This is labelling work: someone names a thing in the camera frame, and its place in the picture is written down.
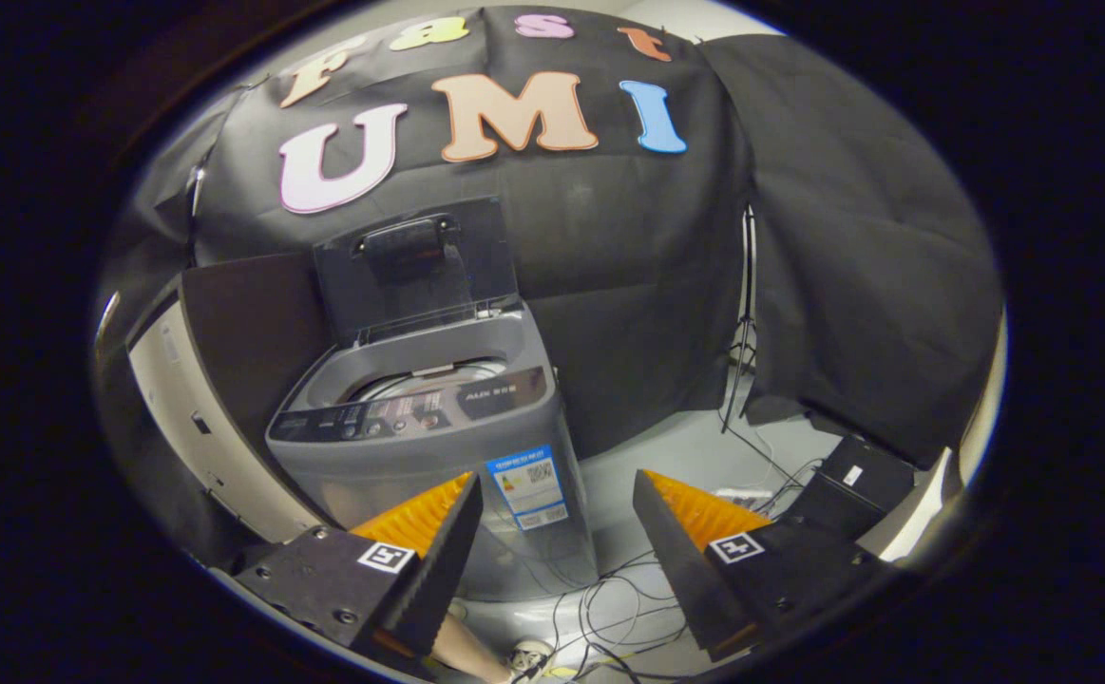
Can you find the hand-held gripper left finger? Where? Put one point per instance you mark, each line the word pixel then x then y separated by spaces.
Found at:
pixel 438 570

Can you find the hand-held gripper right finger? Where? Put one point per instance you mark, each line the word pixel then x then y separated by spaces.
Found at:
pixel 680 570

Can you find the grey washing machine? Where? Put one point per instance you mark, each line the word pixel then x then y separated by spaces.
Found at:
pixel 438 456

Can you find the dark washing machine lid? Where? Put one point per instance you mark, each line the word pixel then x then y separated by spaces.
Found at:
pixel 419 275

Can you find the person's leg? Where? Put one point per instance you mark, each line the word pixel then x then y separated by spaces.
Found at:
pixel 466 651

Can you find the person's white shoe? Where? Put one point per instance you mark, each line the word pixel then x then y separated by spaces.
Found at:
pixel 531 657

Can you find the black box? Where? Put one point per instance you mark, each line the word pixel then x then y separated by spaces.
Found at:
pixel 851 484

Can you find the black light stand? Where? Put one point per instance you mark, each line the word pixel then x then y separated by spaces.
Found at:
pixel 747 313

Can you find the black backdrop cloth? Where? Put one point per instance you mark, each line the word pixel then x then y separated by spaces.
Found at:
pixel 628 266

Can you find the white and dark cabinet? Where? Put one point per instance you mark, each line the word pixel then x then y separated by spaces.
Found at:
pixel 248 323

